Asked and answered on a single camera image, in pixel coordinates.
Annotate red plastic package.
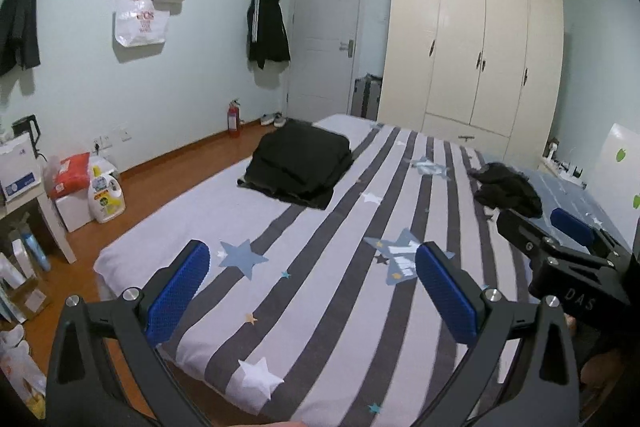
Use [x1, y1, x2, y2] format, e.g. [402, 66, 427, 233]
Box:
[49, 152, 92, 200]

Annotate cream four-door wardrobe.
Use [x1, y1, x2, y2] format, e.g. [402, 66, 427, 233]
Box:
[376, 0, 566, 168]

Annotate white room door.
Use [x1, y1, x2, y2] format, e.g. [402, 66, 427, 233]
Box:
[286, 0, 364, 118]

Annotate white bag with red print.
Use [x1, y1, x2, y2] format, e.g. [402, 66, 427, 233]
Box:
[113, 0, 170, 48]

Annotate white yellow detergent bottle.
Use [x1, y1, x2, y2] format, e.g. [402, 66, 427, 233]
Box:
[88, 164, 126, 224]

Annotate pile of black clothes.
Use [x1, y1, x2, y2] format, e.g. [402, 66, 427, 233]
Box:
[469, 161, 544, 221]

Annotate crumpled white plastic bags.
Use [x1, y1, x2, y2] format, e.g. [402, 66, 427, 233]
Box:
[0, 323, 49, 419]

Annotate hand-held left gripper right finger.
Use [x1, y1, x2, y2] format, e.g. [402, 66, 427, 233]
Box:
[415, 241, 582, 427]

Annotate white box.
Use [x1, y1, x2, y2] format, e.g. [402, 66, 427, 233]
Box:
[54, 194, 97, 234]

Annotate stack of folded black clothes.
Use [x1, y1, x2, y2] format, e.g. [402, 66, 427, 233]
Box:
[236, 118, 354, 210]

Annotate red fire extinguisher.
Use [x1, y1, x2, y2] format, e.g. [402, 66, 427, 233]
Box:
[227, 99, 244, 139]

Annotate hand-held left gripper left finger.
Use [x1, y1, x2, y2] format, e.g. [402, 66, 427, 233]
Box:
[44, 239, 213, 427]

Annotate white wall socket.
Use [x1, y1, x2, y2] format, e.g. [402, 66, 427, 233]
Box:
[92, 129, 134, 148]

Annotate white headboard with green apples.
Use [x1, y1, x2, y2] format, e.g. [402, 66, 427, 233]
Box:
[584, 122, 640, 230]

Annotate dark hanging coat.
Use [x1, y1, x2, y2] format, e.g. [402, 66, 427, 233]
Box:
[0, 0, 49, 76]

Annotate person's right hand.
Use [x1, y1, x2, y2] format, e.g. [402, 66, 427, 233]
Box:
[579, 348, 629, 409]

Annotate white blue carton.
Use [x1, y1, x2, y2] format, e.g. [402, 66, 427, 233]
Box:
[0, 142, 42, 204]

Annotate white side table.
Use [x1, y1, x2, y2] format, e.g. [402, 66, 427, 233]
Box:
[0, 132, 77, 266]

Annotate striped star print bed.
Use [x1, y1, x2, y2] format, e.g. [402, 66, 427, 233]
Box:
[93, 112, 640, 427]

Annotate grey upright suitcase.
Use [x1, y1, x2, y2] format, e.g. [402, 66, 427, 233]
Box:
[352, 74, 384, 120]

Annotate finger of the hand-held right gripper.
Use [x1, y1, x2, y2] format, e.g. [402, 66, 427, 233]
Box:
[496, 208, 567, 265]
[550, 207, 632, 266]

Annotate brown cardboard box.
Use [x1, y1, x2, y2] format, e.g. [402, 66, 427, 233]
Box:
[9, 276, 54, 324]

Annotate cream nightstand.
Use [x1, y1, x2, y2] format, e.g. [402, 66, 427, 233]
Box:
[537, 157, 589, 188]

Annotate black kettle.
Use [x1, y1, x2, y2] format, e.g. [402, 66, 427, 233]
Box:
[12, 114, 42, 154]

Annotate white power strip with chargers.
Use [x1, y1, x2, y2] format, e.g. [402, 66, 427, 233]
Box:
[557, 161, 587, 180]

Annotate black jacket with white stripes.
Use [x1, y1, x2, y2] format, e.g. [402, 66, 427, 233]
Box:
[246, 0, 292, 70]

